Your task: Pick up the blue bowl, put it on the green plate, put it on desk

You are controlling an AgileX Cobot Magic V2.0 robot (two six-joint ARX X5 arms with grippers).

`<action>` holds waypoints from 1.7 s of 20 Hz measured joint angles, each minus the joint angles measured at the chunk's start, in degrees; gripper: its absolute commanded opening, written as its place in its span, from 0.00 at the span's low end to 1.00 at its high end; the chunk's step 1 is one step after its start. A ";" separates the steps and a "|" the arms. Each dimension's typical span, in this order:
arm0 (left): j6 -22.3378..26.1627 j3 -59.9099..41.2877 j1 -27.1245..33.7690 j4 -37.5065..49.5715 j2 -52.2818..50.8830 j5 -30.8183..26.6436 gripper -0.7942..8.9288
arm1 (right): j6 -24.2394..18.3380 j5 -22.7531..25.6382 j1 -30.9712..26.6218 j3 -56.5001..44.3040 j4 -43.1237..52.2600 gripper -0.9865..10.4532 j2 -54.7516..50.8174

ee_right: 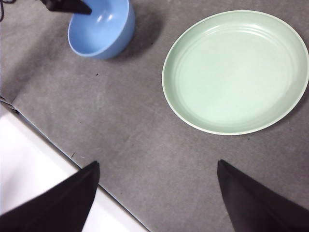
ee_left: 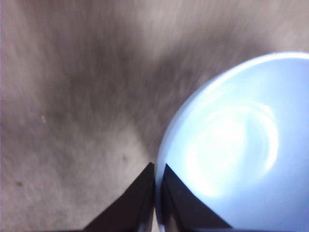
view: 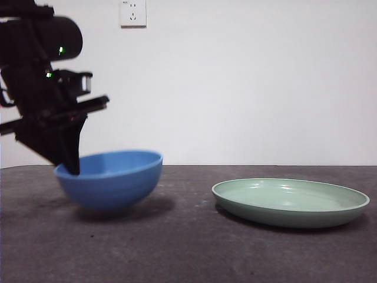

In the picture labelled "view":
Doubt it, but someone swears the pale green plate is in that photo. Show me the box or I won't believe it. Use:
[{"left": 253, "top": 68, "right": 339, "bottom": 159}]
[{"left": 211, "top": 177, "right": 371, "bottom": 229}]

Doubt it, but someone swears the white wall socket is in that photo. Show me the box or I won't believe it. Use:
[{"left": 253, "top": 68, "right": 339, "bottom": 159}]
[{"left": 120, "top": 0, "right": 147, "bottom": 29}]

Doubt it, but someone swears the blue ribbed bowl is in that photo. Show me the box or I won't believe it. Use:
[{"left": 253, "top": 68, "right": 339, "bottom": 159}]
[{"left": 54, "top": 150, "right": 164, "bottom": 212}]

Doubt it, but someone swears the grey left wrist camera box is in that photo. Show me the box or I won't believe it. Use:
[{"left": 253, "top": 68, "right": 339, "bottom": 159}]
[{"left": 77, "top": 72, "right": 93, "bottom": 96}]

